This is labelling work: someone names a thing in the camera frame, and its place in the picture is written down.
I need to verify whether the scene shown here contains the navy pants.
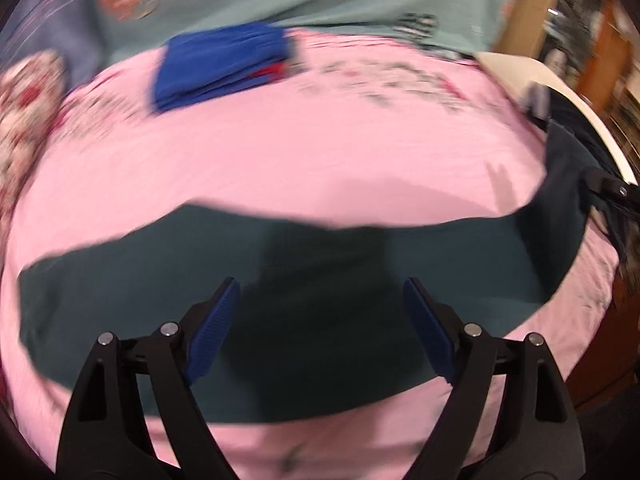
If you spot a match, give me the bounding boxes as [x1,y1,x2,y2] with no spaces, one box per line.
[525,82,633,261]

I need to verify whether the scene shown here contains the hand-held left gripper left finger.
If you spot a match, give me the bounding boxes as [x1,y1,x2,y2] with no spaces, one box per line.
[56,276,242,480]

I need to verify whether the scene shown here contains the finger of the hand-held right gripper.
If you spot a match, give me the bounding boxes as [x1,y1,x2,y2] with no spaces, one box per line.
[582,167,640,211]

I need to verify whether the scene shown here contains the pink floral bedsheet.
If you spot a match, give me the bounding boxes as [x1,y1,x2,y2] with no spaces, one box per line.
[0,27,626,480]

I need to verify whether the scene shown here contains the folded blue pants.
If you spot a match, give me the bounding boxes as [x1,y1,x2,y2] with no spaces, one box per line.
[150,22,293,116]

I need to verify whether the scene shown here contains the dark teal pants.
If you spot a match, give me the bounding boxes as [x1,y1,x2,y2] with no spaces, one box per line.
[17,120,608,423]

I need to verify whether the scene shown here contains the folded red garment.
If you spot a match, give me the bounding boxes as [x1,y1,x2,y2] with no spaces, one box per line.
[247,62,286,83]

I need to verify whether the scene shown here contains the red floral rolled quilt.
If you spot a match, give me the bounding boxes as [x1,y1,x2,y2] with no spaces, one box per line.
[0,49,71,221]

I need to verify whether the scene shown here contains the dark display shelf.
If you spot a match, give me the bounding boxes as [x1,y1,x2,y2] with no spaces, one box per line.
[540,0,640,161]

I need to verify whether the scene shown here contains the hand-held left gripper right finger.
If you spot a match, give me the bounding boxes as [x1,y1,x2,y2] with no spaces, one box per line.
[403,276,586,480]

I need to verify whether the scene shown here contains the orange wooden bed frame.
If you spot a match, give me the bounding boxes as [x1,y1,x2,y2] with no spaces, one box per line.
[567,255,640,406]

